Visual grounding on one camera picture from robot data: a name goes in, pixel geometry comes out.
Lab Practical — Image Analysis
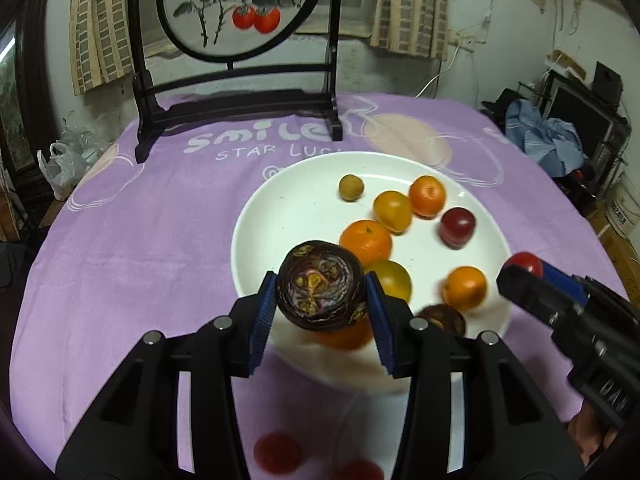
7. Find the white bucket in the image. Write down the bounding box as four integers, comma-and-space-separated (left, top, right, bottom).
605, 174, 640, 238

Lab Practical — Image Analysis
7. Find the white plastic bag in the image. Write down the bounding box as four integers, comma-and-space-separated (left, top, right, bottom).
36, 142, 89, 202

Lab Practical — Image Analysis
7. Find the white oval plate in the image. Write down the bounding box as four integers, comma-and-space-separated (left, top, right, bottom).
230, 150, 514, 394

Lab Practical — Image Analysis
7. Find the yellow-orange tomato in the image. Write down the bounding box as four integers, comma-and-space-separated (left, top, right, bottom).
373, 191, 413, 235

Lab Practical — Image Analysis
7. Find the right hand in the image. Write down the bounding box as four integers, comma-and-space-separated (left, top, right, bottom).
567, 401, 618, 466

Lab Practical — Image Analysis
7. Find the beige checked curtain left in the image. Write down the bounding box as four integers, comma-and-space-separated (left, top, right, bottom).
70, 0, 132, 96

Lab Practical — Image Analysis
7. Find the beige checked curtain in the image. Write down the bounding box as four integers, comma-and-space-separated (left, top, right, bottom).
370, 0, 449, 61
70, 0, 132, 96

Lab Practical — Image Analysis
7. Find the large orange mandarin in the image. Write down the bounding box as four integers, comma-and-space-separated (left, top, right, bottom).
314, 315, 373, 351

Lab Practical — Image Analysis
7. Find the yellow-green pear-like fruit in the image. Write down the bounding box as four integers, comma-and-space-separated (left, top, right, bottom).
366, 260, 412, 304

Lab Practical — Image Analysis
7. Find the purple tablecloth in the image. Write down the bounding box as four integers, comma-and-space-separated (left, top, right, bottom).
9, 93, 626, 479

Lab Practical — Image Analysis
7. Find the beige checked curtain right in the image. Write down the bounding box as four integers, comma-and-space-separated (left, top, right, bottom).
370, 0, 449, 61

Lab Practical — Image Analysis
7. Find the small orange fruit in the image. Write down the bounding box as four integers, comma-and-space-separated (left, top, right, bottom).
408, 176, 447, 219

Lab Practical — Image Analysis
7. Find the small yellow-green fruit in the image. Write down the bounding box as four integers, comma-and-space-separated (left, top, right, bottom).
338, 174, 364, 202

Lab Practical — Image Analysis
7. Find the round painted screen on stand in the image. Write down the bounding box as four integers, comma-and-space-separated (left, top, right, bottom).
127, 0, 344, 162

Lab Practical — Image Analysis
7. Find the dark red plum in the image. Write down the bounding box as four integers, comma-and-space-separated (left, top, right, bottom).
438, 207, 476, 249

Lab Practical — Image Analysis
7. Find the blue cloth pile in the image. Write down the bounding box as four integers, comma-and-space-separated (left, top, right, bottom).
504, 99, 585, 178

